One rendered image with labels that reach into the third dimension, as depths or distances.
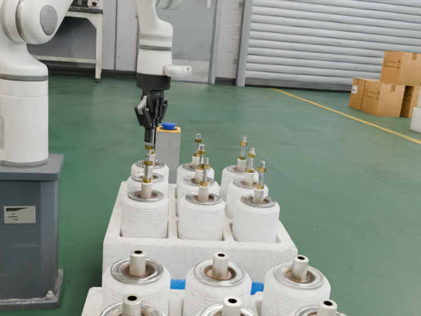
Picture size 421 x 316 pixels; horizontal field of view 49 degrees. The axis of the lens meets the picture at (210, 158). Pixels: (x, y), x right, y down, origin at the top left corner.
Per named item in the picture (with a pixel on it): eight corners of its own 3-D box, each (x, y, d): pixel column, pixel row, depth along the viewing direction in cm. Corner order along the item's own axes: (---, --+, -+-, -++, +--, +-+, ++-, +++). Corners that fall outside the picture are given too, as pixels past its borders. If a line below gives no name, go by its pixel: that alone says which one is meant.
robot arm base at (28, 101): (-5, 167, 90) (-8, 79, 86) (5, 155, 99) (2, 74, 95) (45, 168, 92) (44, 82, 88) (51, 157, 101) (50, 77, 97)
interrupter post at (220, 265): (212, 279, 66) (213, 258, 65) (210, 271, 68) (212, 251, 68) (228, 280, 66) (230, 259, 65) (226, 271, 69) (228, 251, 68)
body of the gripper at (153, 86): (147, 67, 106) (145, 108, 109) (129, 69, 99) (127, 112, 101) (177, 71, 104) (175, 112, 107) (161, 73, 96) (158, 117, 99)
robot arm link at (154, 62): (177, 78, 95) (179, 47, 94) (128, 72, 99) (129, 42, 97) (193, 76, 104) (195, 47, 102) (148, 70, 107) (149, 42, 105)
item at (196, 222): (178, 289, 97) (185, 207, 92) (171, 266, 105) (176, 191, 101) (223, 286, 99) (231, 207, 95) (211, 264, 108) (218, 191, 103)
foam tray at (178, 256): (100, 323, 94) (103, 242, 90) (119, 241, 132) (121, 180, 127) (287, 326, 99) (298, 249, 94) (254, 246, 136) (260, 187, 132)
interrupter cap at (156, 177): (130, 183, 104) (130, 180, 104) (132, 173, 111) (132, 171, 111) (164, 185, 105) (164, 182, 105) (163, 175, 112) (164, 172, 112)
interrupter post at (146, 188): (145, 200, 95) (146, 184, 94) (137, 197, 96) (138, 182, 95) (153, 197, 97) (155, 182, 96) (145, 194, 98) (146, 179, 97)
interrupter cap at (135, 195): (146, 206, 91) (146, 203, 91) (119, 196, 96) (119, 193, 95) (171, 198, 97) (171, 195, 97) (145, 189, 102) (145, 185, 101)
